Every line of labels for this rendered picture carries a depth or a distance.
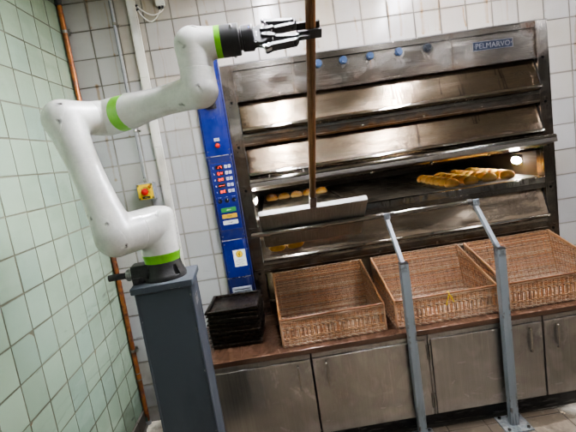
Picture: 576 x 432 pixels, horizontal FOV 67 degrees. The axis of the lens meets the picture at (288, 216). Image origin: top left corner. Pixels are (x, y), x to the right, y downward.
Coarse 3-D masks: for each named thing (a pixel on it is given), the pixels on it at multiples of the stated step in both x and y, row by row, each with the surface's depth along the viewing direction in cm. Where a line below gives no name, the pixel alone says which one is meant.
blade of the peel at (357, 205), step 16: (288, 208) 217; (304, 208) 217; (320, 208) 218; (336, 208) 220; (352, 208) 223; (272, 224) 224; (288, 224) 227; (304, 224) 230; (352, 224) 238; (272, 240) 240; (288, 240) 243; (304, 240) 246
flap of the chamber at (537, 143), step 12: (516, 144) 251; (528, 144) 251; (540, 144) 255; (432, 156) 249; (444, 156) 250; (456, 156) 250; (468, 156) 259; (360, 168) 248; (372, 168) 248; (384, 168) 253; (396, 168) 263; (276, 180) 247; (288, 180) 247; (300, 180) 247; (324, 180) 267
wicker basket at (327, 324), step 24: (336, 264) 267; (360, 264) 264; (288, 288) 264; (312, 288) 265; (336, 288) 265; (360, 288) 266; (288, 312) 263; (312, 312) 263; (336, 312) 223; (360, 312) 224; (384, 312) 224; (288, 336) 236; (312, 336) 224; (336, 336) 225
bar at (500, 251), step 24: (360, 216) 230; (384, 216) 229; (480, 216) 226; (408, 264) 210; (504, 264) 213; (408, 288) 212; (504, 288) 214; (408, 312) 214; (504, 312) 216; (408, 336) 216; (504, 336) 218; (504, 360) 222
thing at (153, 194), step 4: (136, 184) 251; (140, 184) 251; (144, 184) 251; (148, 184) 251; (152, 184) 252; (136, 188) 251; (140, 188) 251; (144, 188) 251; (148, 188) 251; (152, 188) 252; (156, 188) 258; (140, 192) 252; (148, 192) 252; (152, 192) 252; (156, 192) 256; (140, 196) 252; (144, 196) 252; (148, 196) 252; (152, 196) 252; (156, 196) 255; (140, 200) 252; (144, 200) 253
